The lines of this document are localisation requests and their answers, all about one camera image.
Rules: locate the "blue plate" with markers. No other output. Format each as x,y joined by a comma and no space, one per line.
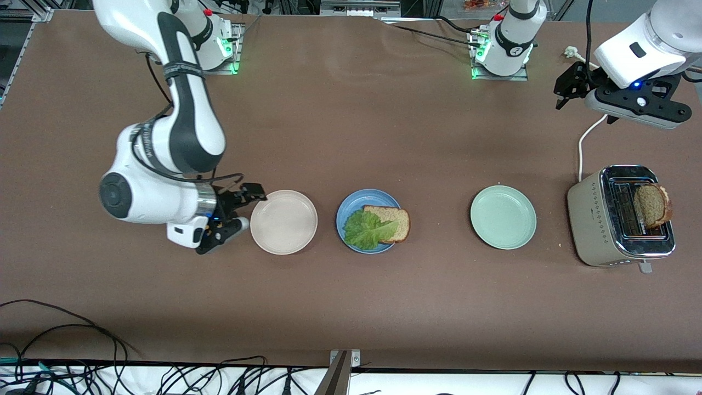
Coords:
351,206

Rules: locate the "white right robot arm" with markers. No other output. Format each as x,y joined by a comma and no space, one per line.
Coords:
192,126

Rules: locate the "aluminium profile bar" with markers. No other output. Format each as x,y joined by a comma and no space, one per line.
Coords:
335,378

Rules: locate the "aluminium table frame rail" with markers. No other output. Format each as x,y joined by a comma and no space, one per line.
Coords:
19,55

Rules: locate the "mint green plate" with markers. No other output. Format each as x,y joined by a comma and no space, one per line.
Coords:
503,217

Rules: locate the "beige and chrome toaster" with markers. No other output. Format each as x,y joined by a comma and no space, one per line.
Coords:
592,225

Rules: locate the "green lettuce leaf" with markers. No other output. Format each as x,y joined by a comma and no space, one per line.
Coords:
367,230

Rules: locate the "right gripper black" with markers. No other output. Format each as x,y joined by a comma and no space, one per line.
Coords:
226,204

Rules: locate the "orange snack bag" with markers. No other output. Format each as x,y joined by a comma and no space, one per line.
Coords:
477,4

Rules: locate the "small metal bracket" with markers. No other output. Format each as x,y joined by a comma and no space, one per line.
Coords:
355,359

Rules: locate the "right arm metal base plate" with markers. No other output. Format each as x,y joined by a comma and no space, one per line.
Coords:
236,55

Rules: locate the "beige plate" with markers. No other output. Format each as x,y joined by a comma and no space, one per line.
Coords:
283,222

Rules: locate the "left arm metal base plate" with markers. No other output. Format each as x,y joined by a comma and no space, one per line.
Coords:
521,77

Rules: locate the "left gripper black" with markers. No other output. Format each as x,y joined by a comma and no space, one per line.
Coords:
580,80

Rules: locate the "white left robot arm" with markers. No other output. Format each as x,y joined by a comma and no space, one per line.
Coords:
641,49

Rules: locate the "brown bread slice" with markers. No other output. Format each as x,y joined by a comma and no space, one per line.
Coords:
399,222
652,206

